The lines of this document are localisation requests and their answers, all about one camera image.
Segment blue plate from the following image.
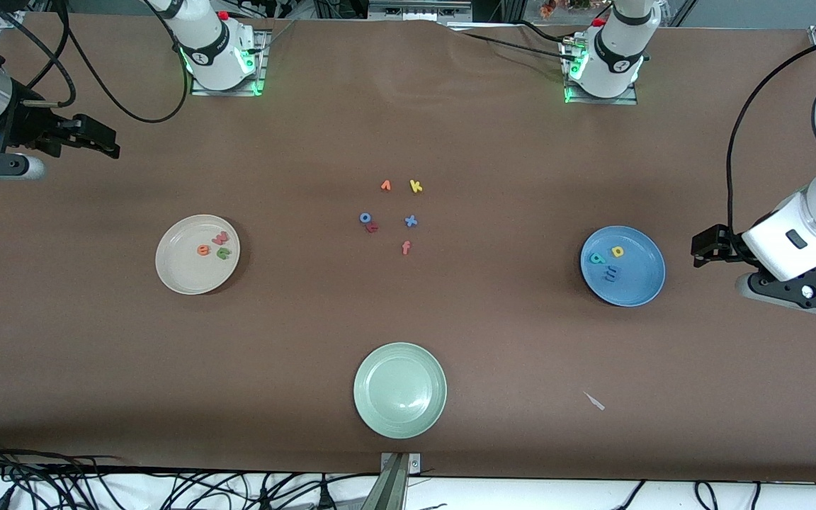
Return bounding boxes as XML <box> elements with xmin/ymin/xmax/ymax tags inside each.
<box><xmin>579</xmin><ymin>225</ymin><xmax>666</xmax><ymax>307</ymax></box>

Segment beige brown plate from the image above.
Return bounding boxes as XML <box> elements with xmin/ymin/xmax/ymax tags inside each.
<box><xmin>155</xmin><ymin>215</ymin><xmax>241</xmax><ymax>295</ymax></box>

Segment orange artificial flowers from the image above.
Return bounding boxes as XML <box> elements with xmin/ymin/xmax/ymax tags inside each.
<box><xmin>539</xmin><ymin>0</ymin><xmax>593</xmax><ymax>18</ymax></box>

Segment brown table cover sheet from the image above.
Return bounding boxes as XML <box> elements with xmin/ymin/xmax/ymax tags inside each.
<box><xmin>0</xmin><ymin>13</ymin><xmax>816</xmax><ymax>484</ymax></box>

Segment pale green plate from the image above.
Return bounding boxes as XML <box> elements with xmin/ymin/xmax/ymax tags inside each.
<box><xmin>353</xmin><ymin>342</ymin><xmax>448</xmax><ymax>440</ymax></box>

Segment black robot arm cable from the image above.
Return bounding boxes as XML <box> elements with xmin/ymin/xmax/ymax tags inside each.
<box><xmin>725</xmin><ymin>35</ymin><xmax>816</xmax><ymax>245</ymax></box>
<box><xmin>0</xmin><ymin>0</ymin><xmax>189</xmax><ymax>125</ymax></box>

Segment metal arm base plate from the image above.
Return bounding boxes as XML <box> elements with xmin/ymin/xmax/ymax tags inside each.
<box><xmin>191</xmin><ymin>28</ymin><xmax>271</xmax><ymax>96</ymax></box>
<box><xmin>560</xmin><ymin>35</ymin><xmax>639</xmax><ymax>106</ymax></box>

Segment black base cable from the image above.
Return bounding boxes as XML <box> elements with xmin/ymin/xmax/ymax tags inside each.
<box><xmin>518</xmin><ymin>20</ymin><xmax>579</xmax><ymax>45</ymax></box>
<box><xmin>461</xmin><ymin>32</ymin><xmax>579</xmax><ymax>63</ymax></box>

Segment grey metal frame bar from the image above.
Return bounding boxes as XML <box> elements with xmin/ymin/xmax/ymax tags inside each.
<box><xmin>368</xmin><ymin>0</ymin><xmax>472</xmax><ymax>22</ymax></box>

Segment tangled black cable bundle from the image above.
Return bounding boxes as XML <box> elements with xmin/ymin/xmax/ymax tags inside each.
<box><xmin>0</xmin><ymin>436</ymin><xmax>380</xmax><ymax>510</ymax></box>

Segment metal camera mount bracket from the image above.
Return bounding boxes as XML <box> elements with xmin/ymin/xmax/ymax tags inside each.
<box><xmin>362</xmin><ymin>452</ymin><xmax>421</xmax><ymax>510</ymax></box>

